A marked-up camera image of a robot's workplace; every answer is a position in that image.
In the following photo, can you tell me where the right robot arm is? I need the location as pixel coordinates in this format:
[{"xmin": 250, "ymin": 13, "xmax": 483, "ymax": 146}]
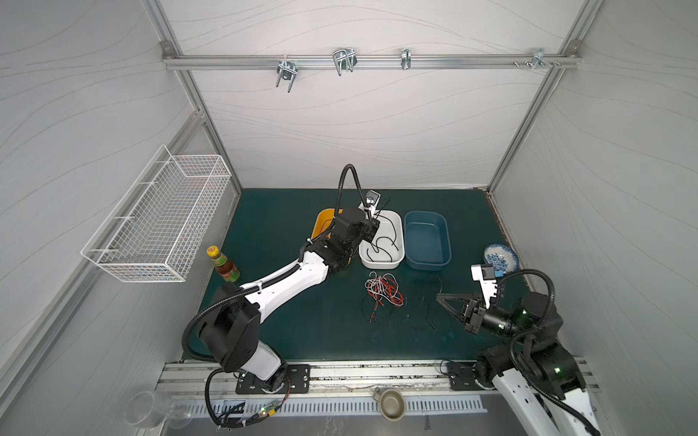
[{"xmin": 436, "ymin": 292, "xmax": 601, "ymax": 435}]

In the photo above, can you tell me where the white wire basket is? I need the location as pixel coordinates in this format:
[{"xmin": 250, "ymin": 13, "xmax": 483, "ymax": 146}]
[{"xmin": 81, "ymin": 145, "xmax": 231, "ymax": 283}]

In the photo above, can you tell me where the white plastic tray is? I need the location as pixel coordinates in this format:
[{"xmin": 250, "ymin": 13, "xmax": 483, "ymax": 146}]
[{"xmin": 358, "ymin": 211, "xmax": 405, "ymax": 270}]

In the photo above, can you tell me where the blue plastic tray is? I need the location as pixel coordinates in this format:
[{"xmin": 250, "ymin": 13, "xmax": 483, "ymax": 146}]
[{"xmin": 404, "ymin": 211, "xmax": 452, "ymax": 272}]

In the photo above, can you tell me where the blue white ceramic bowl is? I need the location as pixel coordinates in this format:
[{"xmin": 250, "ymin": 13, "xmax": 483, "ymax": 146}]
[{"xmin": 484, "ymin": 243, "xmax": 520, "ymax": 276}]

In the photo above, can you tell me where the sauce bottle yellow cap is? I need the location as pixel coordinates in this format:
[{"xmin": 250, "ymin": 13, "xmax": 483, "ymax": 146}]
[{"xmin": 206, "ymin": 245, "xmax": 240, "ymax": 283}]

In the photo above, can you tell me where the small metal bracket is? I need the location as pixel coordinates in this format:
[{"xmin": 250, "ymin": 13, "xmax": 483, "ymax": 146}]
[{"xmin": 401, "ymin": 48, "xmax": 412, "ymax": 71}]

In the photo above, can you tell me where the horizontal metal rail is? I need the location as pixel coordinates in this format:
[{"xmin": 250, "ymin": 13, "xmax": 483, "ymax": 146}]
[{"xmin": 164, "ymin": 51, "xmax": 582, "ymax": 71}]

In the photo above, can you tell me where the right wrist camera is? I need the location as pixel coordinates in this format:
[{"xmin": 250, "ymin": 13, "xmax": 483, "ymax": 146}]
[{"xmin": 471, "ymin": 265, "xmax": 498, "ymax": 309}]

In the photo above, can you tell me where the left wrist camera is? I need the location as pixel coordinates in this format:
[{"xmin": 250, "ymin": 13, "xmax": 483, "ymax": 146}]
[{"xmin": 363, "ymin": 190, "xmax": 381, "ymax": 218}]

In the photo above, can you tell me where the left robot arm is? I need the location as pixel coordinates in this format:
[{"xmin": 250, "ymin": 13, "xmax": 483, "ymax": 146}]
[{"xmin": 181, "ymin": 206, "xmax": 380, "ymax": 392}]

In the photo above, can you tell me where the clear glass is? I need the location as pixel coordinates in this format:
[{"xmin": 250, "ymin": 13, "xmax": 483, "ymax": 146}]
[{"xmin": 124, "ymin": 391, "xmax": 193, "ymax": 430}]

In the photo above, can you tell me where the white vented cable duct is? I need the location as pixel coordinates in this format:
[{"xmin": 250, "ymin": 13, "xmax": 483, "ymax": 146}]
[{"xmin": 212, "ymin": 394, "xmax": 488, "ymax": 418}]

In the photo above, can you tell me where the left metal u-bolt clamp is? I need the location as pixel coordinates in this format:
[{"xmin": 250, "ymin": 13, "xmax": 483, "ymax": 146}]
[{"xmin": 276, "ymin": 60, "xmax": 298, "ymax": 93}]

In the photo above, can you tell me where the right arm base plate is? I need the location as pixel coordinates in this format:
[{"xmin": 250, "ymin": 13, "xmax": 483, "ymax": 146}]
[{"xmin": 441, "ymin": 361, "xmax": 482, "ymax": 392}]

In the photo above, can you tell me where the yellow plastic tray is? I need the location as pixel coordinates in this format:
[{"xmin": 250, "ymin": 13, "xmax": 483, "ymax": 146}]
[{"xmin": 311, "ymin": 208, "xmax": 334, "ymax": 240}]

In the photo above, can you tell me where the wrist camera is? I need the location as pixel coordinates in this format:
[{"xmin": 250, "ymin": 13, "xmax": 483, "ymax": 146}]
[
  {"xmin": 471, "ymin": 265, "xmax": 498, "ymax": 309},
  {"xmin": 363, "ymin": 190, "xmax": 381, "ymax": 218}
]

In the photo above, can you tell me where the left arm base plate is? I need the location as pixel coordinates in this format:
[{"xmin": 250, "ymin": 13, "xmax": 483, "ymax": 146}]
[{"xmin": 236, "ymin": 363, "xmax": 311, "ymax": 395}]

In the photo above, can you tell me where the middle metal u-bolt clamp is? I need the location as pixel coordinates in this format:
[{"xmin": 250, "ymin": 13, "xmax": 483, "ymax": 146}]
[{"xmin": 332, "ymin": 48, "xmax": 357, "ymax": 76}]

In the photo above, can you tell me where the olive green cup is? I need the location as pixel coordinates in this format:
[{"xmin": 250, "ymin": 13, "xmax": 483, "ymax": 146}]
[{"xmin": 373, "ymin": 387, "xmax": 406, "ymax": 421}]

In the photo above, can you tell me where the right metal hook bracket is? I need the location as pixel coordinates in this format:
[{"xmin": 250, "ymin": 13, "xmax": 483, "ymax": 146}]
[{"xmin": 512, "ymin": 48, "xmax": 562, "ymax": 71}]

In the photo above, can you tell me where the metal u-bolt clamp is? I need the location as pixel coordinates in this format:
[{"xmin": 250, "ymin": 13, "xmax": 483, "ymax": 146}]
[
  {"xmin": 332, "ymin": 48, "xmax": 357, "ymax": 76},
  {"xmin": 276, "ymin": 60, "xmax": 298, "ymax": 93}
]

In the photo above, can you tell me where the cable bundle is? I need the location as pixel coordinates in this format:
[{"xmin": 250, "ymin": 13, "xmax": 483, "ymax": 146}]
[{"xmin": 361, "ymin": 271, "xmax": 405, "ymax": 326}]

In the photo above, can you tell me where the black cable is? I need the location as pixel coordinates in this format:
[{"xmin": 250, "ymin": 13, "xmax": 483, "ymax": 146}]
[
  {"xmin": 366, "ymin": 213, "xmax": 402, "ymax": 263},
  {"xmin": 405, "ymin": 274, "xmax": 444, "ymax": 332}
]

